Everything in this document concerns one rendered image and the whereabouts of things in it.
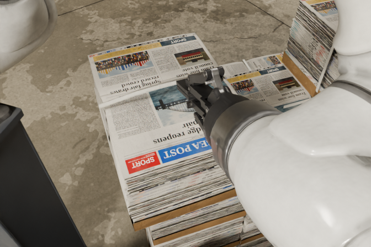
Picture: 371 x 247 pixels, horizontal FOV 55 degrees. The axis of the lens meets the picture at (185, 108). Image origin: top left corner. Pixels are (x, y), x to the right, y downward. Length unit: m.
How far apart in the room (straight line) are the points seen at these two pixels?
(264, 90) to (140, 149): 0.57
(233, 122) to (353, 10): 0.15
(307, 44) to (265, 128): 0.81
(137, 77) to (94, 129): 1.35
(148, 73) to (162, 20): 2.11
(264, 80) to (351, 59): 0.86
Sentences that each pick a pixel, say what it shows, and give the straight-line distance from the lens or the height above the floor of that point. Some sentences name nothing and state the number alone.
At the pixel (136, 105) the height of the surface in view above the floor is 1.06.
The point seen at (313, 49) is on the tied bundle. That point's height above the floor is 0.97.
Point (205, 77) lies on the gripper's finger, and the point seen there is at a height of 1.30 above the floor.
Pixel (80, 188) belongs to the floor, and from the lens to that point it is 1.93.
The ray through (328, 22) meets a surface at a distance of 1.04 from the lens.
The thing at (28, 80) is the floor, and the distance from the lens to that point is 2.58.
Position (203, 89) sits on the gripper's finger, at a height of 1.24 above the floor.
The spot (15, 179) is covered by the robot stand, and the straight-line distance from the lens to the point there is 0.99.
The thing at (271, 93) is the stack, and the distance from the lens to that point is 1.13.
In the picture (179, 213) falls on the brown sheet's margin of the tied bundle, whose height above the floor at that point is 0.85.
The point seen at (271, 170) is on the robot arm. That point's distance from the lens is 0.28.
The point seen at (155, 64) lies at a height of 1.06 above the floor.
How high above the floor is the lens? 1.61
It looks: 47 degrees down
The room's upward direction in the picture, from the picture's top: straight up
